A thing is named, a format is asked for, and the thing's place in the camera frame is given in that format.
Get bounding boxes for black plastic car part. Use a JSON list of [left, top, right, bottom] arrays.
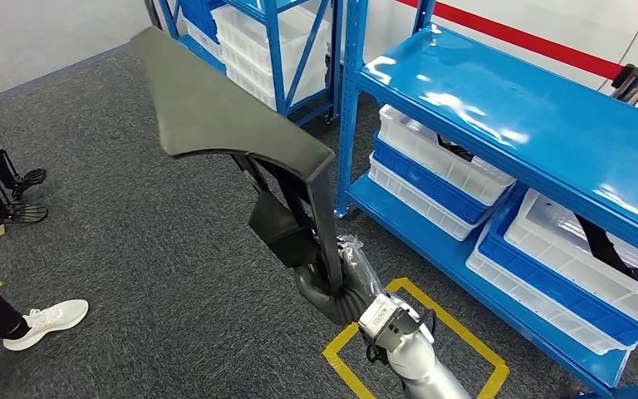
[[573, 213, 638, 284], [130, 26, 347, 296], [435, 133, 475, 164]]

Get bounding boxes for blue metal shelf rack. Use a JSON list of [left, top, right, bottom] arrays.
[[334, 0, 638, 399], [142, 0, 347, 129]]

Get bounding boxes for white stacked plastic crates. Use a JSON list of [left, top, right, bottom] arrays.
[[210, 4, 332, 113]]

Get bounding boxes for red barrier belt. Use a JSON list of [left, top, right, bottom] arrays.
[[393, 0, 626, 81]]

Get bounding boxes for white car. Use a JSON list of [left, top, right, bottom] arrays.
[[368, 0, 638, 122]]

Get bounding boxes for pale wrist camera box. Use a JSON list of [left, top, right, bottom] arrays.
[[357, 294, 408, 342]]

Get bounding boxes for chrome stanchion post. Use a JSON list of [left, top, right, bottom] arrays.
[[611, 64, 638, 106]]

